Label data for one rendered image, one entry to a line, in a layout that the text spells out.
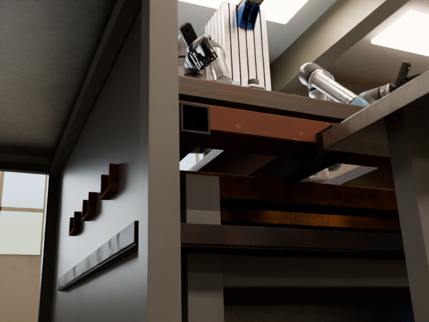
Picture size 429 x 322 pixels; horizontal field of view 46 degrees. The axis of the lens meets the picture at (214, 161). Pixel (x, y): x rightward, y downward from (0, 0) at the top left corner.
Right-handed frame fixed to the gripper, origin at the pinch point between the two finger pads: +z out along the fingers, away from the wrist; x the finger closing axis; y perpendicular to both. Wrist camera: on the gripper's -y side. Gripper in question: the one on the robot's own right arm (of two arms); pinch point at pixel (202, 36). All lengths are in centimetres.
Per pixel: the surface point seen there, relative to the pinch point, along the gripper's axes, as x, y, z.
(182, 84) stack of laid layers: 30, 18, 77
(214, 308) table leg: 46, 51, 85
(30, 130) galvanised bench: 63, -3, -5
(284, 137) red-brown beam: 18, 36, 74
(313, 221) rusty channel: 11, 62, 37
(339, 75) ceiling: -254, 55, -443
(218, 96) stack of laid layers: 25, 23, 76
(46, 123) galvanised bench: 57, -1, 1
